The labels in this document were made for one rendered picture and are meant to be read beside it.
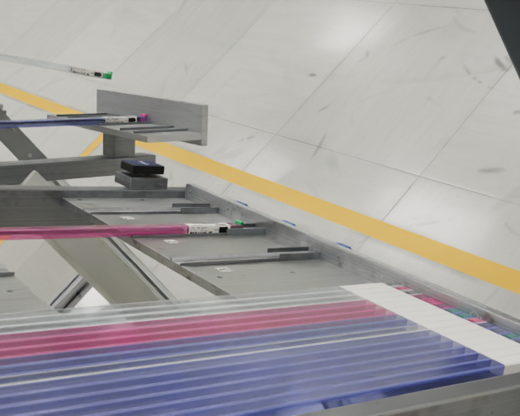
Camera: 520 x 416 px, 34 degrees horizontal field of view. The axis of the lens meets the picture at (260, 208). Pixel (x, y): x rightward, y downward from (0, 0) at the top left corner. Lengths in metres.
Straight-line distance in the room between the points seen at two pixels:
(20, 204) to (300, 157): 1.42
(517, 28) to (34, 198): 0.74
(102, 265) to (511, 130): 1.11
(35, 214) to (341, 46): 1.80
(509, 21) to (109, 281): 0.77
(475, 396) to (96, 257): 0.92
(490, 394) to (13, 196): 0.69
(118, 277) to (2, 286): 0.72
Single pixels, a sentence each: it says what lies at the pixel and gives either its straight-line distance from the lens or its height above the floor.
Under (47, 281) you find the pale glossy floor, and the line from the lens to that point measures 2.82.
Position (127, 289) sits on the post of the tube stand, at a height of 0.55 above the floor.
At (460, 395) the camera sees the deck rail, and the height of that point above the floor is 0.86.
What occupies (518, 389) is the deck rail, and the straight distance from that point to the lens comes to 0.71.
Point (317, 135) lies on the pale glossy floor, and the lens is 2.51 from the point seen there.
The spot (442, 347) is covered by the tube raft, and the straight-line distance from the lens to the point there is 0.75.
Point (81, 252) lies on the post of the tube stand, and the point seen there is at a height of 0.66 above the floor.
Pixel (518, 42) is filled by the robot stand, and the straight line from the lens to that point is 1.39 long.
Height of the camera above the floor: 1.38
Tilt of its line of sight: 35 degrees down
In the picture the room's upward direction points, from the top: 38 degrees counter-clockwise
